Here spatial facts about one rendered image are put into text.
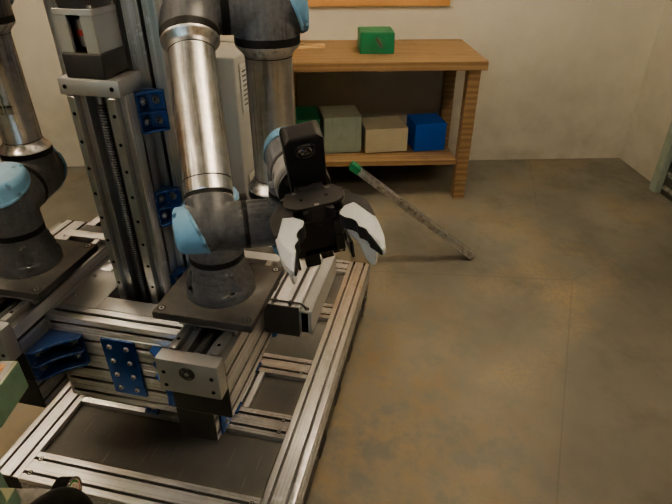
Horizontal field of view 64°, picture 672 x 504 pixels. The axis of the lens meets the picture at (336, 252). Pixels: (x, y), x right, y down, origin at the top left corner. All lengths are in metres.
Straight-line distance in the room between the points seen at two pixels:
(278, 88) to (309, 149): 0.42
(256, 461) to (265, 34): 1.15
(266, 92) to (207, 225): 0.31
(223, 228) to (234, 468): 0.97
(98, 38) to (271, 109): 0.36
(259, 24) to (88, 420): 1.34
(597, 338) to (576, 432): 0.56
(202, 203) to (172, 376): 0.46
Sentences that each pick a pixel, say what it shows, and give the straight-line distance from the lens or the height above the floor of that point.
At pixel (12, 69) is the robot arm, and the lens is 1.42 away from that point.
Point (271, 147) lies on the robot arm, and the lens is 0.79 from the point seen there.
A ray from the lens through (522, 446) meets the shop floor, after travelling 2.03.
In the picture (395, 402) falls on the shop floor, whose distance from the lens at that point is 2.07.
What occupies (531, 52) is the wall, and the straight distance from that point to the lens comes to 4.02.
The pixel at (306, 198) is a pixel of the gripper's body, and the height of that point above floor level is 1.24.
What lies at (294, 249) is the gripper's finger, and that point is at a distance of 0.54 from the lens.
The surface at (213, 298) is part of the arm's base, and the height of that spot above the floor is 0.84.
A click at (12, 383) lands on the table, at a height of 0.88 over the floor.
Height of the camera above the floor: 1.52
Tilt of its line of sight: 32 degrees down
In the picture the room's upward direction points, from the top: straight up
